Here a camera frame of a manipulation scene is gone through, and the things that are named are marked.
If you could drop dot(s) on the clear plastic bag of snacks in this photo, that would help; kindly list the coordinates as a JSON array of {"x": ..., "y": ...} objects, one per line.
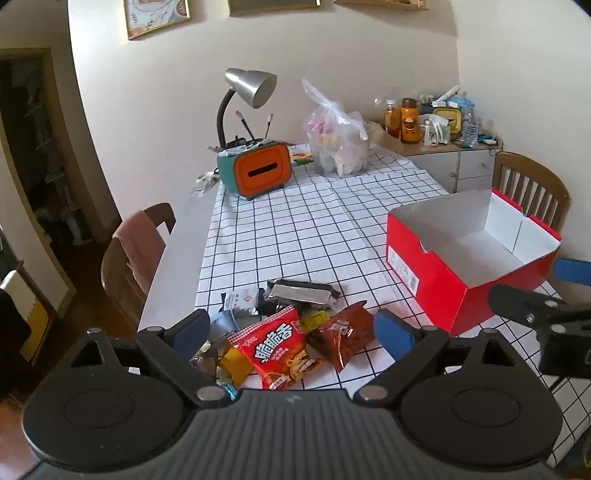
[{"x": 337, "y": 147}]

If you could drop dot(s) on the yellow and white cloth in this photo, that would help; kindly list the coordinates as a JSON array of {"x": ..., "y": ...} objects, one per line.
[{"x": 27, "y": 318}]

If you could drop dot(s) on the clear glass bowl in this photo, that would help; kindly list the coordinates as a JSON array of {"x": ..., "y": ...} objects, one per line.
[{"x": 382, "y": 98}]

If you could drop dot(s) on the pink cloth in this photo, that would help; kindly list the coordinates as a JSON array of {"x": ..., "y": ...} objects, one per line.
[{"x": 138, "y": 249}]

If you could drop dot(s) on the white paper slips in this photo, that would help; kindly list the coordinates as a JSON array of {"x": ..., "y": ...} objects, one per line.
[{"x": 221, "y": 150}]

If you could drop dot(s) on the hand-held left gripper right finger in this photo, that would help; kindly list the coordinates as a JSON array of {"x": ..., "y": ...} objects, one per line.
[{"x": 392, "y": 332}]

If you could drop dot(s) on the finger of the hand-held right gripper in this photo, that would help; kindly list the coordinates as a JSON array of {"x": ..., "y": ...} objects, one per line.
[
  {"x": 521, "y": 304},
  {"x": 572, "y": 272}
]

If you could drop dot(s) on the red cardboard box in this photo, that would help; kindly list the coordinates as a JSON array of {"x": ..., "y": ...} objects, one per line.
[{"x": 434, "y": 295}]

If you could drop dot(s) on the white tube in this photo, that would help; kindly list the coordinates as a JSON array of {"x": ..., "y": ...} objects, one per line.
[{"x": 447, "y": 94}]

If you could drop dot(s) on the dark red snack packet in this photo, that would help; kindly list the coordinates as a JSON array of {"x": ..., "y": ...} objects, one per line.
[{"x": 344, "y": 334}]

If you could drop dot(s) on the orange brown-capped bottle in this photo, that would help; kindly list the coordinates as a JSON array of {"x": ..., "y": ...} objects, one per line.
[{"x": 409, "y": 124}]

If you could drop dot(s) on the silver desk lamp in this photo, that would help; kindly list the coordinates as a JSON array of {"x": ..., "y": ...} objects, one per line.
[{"x": 251, "y": 85}]

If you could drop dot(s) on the white and blue snack packet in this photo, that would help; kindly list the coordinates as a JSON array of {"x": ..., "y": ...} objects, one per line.
[{"x": 241, "y": 301}]

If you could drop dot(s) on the teal and orange tissue box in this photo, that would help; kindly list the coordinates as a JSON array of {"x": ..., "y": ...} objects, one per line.
[{"x": 258, "y": 170}]

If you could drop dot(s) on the green and yellow flat packet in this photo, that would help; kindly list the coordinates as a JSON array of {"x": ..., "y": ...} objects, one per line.
[{"x": 301, "y": 157}]

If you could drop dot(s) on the clear water bottle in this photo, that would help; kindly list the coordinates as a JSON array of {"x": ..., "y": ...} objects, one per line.
[{"x": 469, "y": 129}]

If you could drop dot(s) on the small clear jar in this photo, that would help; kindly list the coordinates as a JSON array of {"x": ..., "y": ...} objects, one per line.
[{"x": 434, "y": 133}]

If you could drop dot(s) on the white checked tablecloth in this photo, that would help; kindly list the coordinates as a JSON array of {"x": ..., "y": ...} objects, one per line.
[{"x": 300, "y": 230}]

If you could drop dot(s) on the wooden chair with cloth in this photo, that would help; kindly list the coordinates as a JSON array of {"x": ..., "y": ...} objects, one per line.
[{"x": 115, "y": 281}]

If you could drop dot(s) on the amber liquid bottle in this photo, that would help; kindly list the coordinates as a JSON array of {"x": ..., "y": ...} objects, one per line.
[{"x": 392, "y": 120}]

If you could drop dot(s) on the paint brush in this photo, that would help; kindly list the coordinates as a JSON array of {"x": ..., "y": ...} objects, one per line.
[
  {"x": 244, "y": 123},
  {"x": 268, "y": 125}
]

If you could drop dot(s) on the gold framed picture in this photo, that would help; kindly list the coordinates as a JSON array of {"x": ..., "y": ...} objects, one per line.
[
  {"x": 272, "y": 5},
  {"x": 157, "y": 14}
]

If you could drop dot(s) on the teal foil wrapper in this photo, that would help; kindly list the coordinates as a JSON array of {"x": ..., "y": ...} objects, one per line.
[{"x": 230, "y": 392}]

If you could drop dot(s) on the wooden slatted chair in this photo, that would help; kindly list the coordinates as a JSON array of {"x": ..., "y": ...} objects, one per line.
[{"x": 531, "y": 184}]

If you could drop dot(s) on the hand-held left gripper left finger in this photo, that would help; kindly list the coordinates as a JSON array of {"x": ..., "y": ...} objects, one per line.
[{"x": 191, "y": 330}]

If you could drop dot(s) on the black and silver snack packet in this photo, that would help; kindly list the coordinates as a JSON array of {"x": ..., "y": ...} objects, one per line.
[{"x": 302, "y": 293}]

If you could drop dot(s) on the grey-blue snack packet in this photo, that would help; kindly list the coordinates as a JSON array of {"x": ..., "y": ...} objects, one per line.
[{"x": 224, "y": 324}]

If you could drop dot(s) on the clear crumpled wrappers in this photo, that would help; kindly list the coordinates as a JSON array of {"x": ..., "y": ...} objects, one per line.
[{"x": 204, "y": 183}]

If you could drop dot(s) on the grey cabinet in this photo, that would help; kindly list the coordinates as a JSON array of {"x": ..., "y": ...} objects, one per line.
[{"x": 438, "y": 166}]

